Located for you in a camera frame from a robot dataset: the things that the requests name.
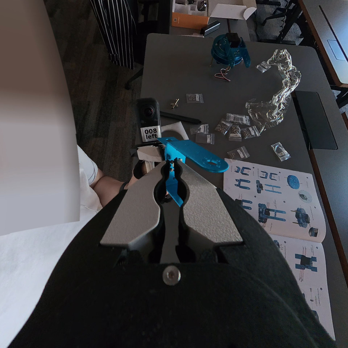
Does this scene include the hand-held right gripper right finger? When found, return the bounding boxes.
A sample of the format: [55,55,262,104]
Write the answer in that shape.
[173,159,244,256]

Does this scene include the person's white shirt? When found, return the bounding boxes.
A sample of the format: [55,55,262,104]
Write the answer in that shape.
[0,145,109,348]

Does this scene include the orange cardboard box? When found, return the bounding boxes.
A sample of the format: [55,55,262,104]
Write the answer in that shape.
[171,12,210,30]

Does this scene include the person's left forearm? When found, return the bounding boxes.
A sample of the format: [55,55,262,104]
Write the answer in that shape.
[91,169,136,207]

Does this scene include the black desk cable flap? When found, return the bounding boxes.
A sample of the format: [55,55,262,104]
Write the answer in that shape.
[295,91,338,150]

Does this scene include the blue metal bracket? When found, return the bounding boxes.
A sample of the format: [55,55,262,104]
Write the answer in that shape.
[157,137,229,208]

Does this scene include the white foam piece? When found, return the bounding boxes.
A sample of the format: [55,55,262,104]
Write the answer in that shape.
[160,122,189,140]

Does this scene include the black office chairs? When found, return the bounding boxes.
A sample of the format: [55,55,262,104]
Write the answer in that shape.
[261,0,305,45]

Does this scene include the dark grey desk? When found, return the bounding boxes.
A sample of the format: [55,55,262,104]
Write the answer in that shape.
[135,33,343,340]

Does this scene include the wood-edged neighbouring desk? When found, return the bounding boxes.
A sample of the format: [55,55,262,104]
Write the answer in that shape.
[298,0,348,88]

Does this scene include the small black box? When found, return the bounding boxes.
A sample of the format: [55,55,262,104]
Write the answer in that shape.
[201,20,221,37]

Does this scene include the crumpled clear plastic wrap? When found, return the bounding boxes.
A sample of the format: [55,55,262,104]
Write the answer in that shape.
[245,49,302,129]

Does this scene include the black screwdriver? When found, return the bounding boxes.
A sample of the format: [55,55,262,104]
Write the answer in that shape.
[160,111,202,123]

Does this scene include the striped dark cloth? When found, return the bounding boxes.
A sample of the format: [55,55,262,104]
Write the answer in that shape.
[90,0,136,70]

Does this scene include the scattered small screw bags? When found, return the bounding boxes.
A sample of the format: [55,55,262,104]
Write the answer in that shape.
[186,60,292,163]

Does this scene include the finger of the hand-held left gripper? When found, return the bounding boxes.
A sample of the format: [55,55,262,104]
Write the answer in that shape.
[137,145,165,169]

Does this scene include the blue toy robot arm base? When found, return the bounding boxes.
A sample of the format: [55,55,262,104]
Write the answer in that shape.
[211,33,252,68]

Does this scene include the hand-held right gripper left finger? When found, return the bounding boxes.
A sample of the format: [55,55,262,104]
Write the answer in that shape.
[100,160,173,262]

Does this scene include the printed assembly manual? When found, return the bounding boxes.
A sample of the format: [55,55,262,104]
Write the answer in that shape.
[223,158,336,340]

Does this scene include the red white servo cable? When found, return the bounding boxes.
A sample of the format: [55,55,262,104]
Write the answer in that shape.
[214,68,232,82]

